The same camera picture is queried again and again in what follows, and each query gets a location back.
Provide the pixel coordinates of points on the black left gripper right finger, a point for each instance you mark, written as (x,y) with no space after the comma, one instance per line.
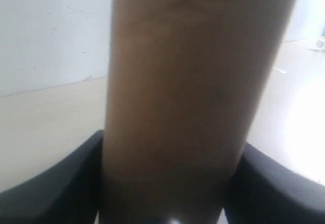
(264,191)

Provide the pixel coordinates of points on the white rectangular tray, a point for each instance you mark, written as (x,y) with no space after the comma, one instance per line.
(317,44)

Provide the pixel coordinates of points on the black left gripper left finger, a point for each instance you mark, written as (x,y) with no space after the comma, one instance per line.
(68,192)

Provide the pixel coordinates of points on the brown cardboard tube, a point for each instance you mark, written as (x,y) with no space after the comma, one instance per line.
(185,80)

